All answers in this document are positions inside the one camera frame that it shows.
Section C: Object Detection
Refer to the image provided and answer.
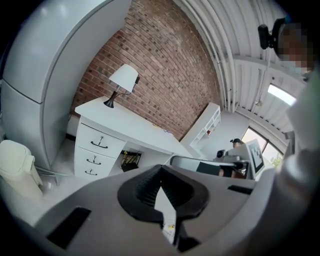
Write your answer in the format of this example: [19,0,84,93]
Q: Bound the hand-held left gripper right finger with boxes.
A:
[159,165,210,221]

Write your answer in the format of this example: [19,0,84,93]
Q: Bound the grey refrigerator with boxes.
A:
[0,0,132,174]

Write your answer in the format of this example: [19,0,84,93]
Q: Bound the teal dustpan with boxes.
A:
[36,166,70,187]

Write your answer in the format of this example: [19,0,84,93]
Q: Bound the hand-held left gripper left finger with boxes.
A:
[117,163,165,224]

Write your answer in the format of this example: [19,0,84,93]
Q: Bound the white desk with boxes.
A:
[74,96,194,180]

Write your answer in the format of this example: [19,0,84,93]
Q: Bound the black wire basket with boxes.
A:
[120,149,144,173]

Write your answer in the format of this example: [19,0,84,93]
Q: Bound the cream lidded trash bin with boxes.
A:
[0,139,44,201]

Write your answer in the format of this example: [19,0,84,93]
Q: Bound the ceiling light panel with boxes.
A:
[267,83,297,106]

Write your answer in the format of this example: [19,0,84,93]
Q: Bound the person's head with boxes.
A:
[277,22,315,74]

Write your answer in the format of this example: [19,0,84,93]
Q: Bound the black head-worn camera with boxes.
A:
[257,17,287,51]

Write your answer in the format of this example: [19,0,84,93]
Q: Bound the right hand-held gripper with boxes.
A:
[169,139,266,181]

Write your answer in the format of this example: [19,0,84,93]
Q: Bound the white shade table lamp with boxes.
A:
[103,63,140,109]

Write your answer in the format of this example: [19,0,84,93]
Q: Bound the white ceiling pipes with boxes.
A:
[179,0,239,114]

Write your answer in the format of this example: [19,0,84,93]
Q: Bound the white bookcase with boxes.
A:
[179,101,222,161]

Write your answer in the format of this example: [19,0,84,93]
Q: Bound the window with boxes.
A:
[241,126,286,171]

